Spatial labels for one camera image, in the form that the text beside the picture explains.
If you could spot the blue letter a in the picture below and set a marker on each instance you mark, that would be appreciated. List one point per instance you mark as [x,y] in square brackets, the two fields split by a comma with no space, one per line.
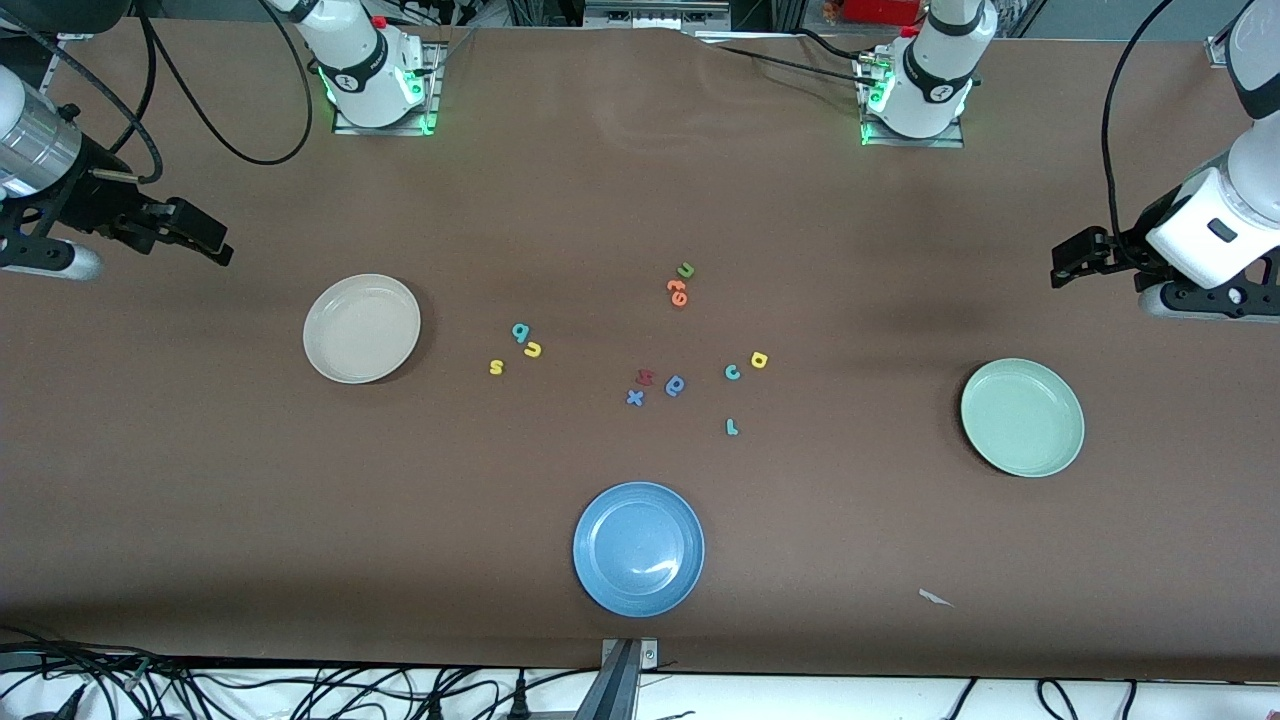
[676,385]

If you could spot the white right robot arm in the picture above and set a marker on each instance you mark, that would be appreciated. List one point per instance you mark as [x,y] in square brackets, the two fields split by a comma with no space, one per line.
[362,62]

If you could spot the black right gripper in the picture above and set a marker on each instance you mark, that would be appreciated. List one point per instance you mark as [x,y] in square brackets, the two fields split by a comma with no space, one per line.
[92,200]

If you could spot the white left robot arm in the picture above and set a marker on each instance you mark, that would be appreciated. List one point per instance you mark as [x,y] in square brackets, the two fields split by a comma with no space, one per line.
[935,72]

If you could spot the white paper scrap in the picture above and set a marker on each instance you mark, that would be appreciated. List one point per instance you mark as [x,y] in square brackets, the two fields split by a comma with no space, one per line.
[935,597]

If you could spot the teal letter q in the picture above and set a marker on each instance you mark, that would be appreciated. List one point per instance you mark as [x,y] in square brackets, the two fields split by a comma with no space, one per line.
[520,331]

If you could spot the blue plate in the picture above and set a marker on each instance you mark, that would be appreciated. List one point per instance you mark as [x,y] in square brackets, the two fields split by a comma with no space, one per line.
[638,549]

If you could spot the metal table edge bracket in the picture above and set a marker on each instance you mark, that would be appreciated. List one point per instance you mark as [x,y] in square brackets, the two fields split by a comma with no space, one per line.
[625,675]

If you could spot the pale green plate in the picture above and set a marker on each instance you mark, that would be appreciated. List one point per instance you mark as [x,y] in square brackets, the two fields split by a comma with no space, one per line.
[1022,417]

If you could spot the aluminium corner clamp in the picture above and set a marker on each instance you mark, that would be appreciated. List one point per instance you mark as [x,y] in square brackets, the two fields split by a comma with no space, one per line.
[1222,48]

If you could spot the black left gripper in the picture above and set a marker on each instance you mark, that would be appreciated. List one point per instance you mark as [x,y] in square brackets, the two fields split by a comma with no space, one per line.
[1131,243]

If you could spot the brown table cover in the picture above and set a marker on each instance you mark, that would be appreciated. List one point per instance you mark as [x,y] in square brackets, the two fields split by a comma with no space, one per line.
[200,500]

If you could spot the red box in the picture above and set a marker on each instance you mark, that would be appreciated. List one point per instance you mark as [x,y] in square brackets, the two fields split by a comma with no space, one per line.
[880,9]

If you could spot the beige brown plate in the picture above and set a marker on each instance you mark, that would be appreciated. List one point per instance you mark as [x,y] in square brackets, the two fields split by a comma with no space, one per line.
[362,328]

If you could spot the aluminium frame profile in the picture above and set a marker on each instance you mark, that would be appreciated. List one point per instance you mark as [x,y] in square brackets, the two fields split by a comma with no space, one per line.
[655,12]

